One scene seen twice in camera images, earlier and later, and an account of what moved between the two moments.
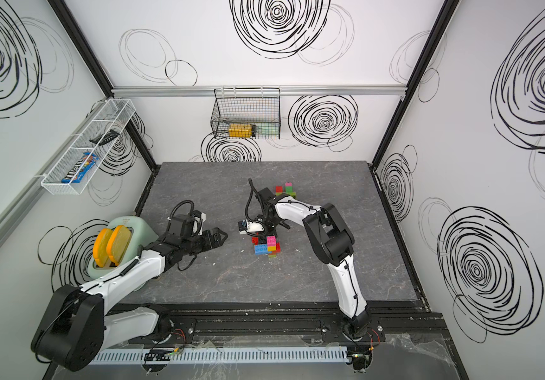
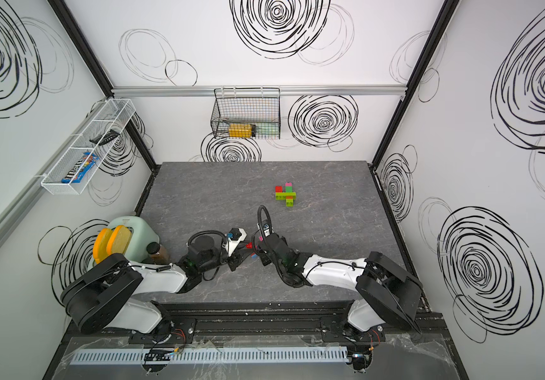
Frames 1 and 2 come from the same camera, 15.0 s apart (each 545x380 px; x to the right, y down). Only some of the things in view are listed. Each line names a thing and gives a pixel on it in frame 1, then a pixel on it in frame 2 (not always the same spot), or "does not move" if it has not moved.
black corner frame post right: (446, 13) does not move
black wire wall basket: (247, 113) does not move
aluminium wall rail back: (182, 91) does not move
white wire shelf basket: (76, 168) does not move
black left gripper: (208, 242) to (238, 258)
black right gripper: (264, 215) to (264, 259)
